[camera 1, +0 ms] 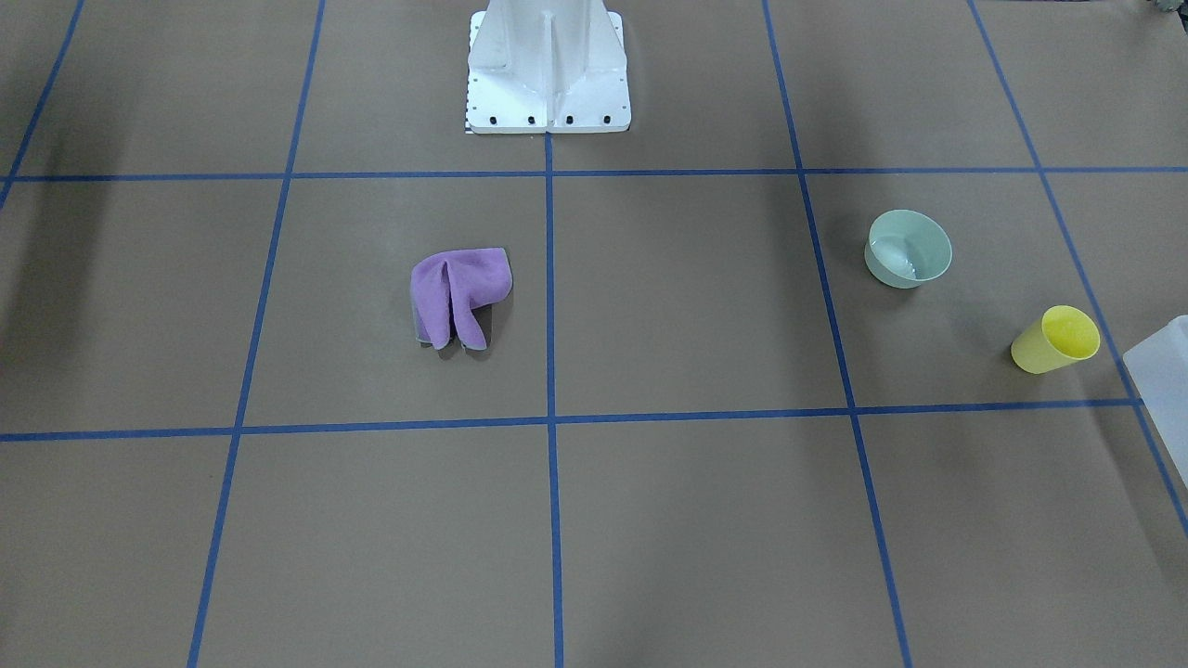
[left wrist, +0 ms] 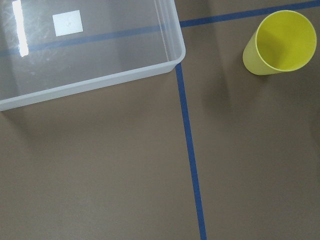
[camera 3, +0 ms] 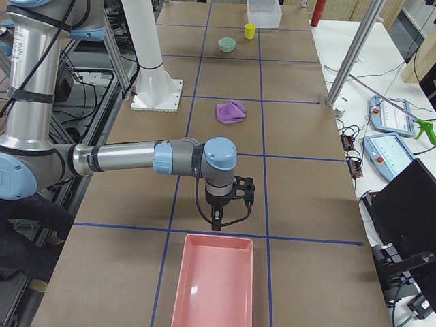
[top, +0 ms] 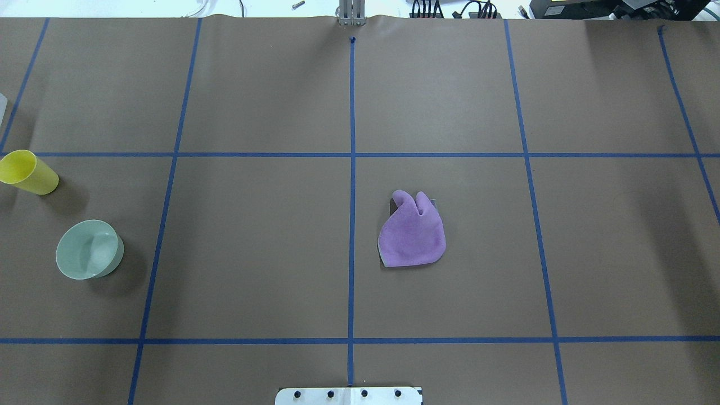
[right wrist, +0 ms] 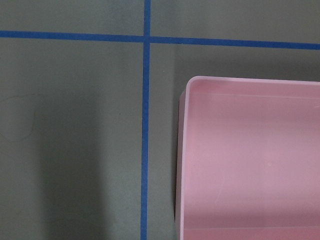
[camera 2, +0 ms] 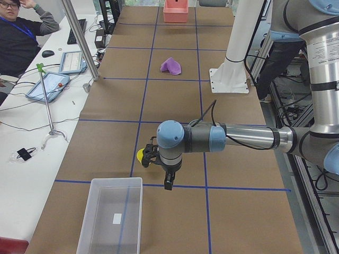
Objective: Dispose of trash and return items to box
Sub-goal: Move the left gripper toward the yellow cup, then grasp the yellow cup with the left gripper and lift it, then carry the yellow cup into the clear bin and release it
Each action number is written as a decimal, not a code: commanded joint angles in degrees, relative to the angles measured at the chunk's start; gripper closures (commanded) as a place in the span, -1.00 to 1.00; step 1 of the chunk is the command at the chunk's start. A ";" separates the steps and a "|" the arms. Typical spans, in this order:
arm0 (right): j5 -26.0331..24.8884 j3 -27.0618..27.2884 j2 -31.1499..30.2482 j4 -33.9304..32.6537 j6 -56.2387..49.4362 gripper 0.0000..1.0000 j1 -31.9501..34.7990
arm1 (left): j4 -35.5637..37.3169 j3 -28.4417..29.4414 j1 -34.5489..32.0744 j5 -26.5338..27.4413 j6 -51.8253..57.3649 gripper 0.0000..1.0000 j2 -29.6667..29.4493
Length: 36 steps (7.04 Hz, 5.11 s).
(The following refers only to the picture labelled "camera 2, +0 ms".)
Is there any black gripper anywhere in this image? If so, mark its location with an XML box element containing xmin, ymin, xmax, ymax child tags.
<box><xmin>162</xmin><ymin>160</ymin><xmax>182</xmax><ymax>190</ymax></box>

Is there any yellow plastic cup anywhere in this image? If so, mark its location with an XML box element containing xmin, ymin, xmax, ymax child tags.
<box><xmin>137</xmin><ymin>149</ymin><xmax>150</xmax><ymax>168</ymax></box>

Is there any purple cloth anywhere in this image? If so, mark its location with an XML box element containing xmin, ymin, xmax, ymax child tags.
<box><xmin>160</xmin><ymin>57</ymin><xmax>182</xmax><ymax>76</ymax></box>

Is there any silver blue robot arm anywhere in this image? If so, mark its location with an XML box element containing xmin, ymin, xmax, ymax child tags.
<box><xmin>156</xmin><ymin>1</ymin><xmax>338</xmax><ymax>190</ymax></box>

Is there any clear plastic storage box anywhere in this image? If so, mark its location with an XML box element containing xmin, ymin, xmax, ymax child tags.
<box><xmin>76</xmin><ymin>177</ymin><xmax>143</xmax><ymax>253</ymax></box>

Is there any black power adapter box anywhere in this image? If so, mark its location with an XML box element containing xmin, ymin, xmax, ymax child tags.
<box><xmin>94</xmin><ymin>29</ymin><xmax>106</xmax><ymax>49</ymax></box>

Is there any near blue teach pendant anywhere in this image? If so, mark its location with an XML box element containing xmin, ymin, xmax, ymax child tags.
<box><xmin>25</xmin><ymin>72</ymin><xmax>70</xmax><ymax>103</ymax></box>

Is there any blue teach pendant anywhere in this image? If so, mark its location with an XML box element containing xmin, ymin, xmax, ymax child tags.
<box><xmin>25</xmin><ymin>72</ymin><xmax>70</xmax><ymax>103</ymax></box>
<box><xmin>59</xmin><ymin>51</ymin><xmax>87</xmax><ymax>75</ymax></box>

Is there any far blue teach pendant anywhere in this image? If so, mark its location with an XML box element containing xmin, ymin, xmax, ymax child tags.
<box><xmin>59</xmin><ymin>51</ymin><xmax>87</xmax><ymax>75</ymax></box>

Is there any pink plastic bin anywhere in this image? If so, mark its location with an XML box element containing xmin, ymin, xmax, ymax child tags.
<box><xmin>163</xmin><ymin>0</ymin><xmax>189</xmax><ymax>23</ymax></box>

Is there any black keyboard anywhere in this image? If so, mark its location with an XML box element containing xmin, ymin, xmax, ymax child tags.
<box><xmin>67</xmin><ymin>19</ymin><xmax>87</xmax><ymax>45</ymax></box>

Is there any black computer mouse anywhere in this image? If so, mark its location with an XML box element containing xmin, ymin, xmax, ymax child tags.
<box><xmin>41</xmin><ymin>50</ymin><xmax>55</xmax><ymax>58</ymax></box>

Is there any seated person in black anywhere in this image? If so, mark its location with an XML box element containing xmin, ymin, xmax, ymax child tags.
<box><xmin>1</xmin><ymin>1</ymin><xmax>59</xmax><ymax>77</ymax></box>

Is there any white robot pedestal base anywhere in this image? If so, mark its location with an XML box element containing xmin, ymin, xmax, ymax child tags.
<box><xmin>209</xmin><ymin>0</ymin><xmax>265</xmax><ymax>94</ymax></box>

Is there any aluminium frame post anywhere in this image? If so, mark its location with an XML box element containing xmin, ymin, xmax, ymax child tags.
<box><xmin>61</xmin><ymin>0</ymin><xmax>99</xmax><ymax>81</ymax></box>

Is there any small black device with cable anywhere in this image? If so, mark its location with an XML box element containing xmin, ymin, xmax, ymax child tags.
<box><xmin>16</xmin><ymin>147</ymin><xmax>36</xmax><ymax>161</ymax></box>

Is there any grabber stick with green handle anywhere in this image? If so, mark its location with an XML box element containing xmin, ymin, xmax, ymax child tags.
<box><xmin>37</xmin><ymin>63</ymin><xmax>68</xmax><ymax>150</ymax></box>

